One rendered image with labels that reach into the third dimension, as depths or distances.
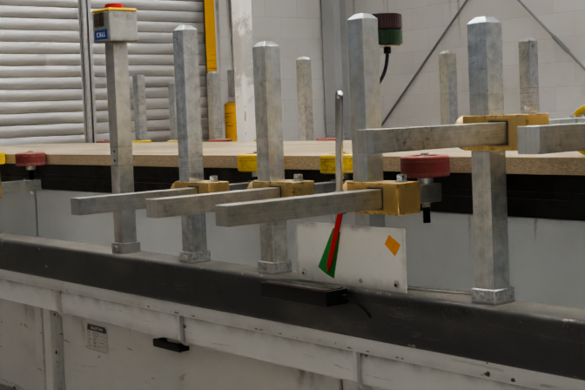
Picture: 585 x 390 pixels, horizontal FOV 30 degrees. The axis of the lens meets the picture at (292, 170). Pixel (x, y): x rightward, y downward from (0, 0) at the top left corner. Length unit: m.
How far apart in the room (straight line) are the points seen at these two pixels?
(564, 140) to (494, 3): 9.67
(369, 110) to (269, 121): 0.25
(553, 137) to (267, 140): 0.82
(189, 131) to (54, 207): 1.02
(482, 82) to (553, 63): 8.85
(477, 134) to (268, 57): 0.56
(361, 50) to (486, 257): 0.39
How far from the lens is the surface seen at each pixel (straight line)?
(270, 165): 1.93
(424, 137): 1.41
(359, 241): 1.76
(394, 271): 1.71
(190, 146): 2.13
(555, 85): 10.40
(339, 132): 1.70
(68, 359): 3.19
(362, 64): 1.74
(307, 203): 1.61
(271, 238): 1.94
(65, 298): 2.67
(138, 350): 2.85
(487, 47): 1.57
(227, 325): 2.11
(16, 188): 3.02
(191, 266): 2.12
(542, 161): 1.75
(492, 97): 1.57
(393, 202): 1.69
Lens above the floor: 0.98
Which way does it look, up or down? 3 degrees down
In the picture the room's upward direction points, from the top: 2 degrees counter-clockwise
